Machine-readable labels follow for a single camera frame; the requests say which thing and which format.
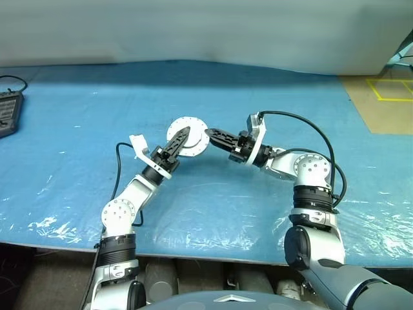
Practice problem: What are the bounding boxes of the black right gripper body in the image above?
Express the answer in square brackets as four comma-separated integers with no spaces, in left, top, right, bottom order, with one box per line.
[228,130,257,162]

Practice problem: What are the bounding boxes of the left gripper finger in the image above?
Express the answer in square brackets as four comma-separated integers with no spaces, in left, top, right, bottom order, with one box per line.
[166,126,191,158]

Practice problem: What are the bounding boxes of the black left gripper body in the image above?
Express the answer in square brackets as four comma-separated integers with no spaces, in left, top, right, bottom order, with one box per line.
[150,145,180,172]

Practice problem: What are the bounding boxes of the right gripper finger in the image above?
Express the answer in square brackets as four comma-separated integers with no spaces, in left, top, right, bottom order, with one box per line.
[203,128,241,151]

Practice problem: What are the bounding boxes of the blue plastic table mat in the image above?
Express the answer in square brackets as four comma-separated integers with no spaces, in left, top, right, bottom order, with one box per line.
[0,59,413,267]

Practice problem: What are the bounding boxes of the grey rounded cylinder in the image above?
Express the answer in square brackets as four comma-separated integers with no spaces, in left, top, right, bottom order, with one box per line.
[232,266,275,293]
[143,261,178,296]

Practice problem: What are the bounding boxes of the white crumpled rounded shape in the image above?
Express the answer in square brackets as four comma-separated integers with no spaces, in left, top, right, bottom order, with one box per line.
[276,279,310,296]

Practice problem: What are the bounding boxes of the grey robot torso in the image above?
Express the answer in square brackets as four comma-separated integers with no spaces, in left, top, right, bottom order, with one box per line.
[138,290,327,310]

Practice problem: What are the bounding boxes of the black flat electronic device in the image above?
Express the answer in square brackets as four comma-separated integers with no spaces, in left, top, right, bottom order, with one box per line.
[0,91,26,139]

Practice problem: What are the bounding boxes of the black tripod stand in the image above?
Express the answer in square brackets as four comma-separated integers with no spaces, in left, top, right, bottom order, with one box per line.
[388,30,413,70]

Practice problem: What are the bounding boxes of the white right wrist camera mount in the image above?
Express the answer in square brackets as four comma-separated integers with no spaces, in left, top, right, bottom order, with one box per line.
[245,112,268,167]

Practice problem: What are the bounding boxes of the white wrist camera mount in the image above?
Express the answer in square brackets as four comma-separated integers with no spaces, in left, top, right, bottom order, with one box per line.
[245,112,268,167]
[128,134,172,180]

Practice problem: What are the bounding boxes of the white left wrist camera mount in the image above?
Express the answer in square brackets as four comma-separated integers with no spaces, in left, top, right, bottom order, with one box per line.
[128,134,172,180]

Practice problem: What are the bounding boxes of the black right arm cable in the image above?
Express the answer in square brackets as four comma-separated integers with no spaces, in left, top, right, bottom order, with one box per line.
[257,110,348,207]

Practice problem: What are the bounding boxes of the thin black device cable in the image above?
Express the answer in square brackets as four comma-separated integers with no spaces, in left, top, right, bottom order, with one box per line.
[0,75,28,94]

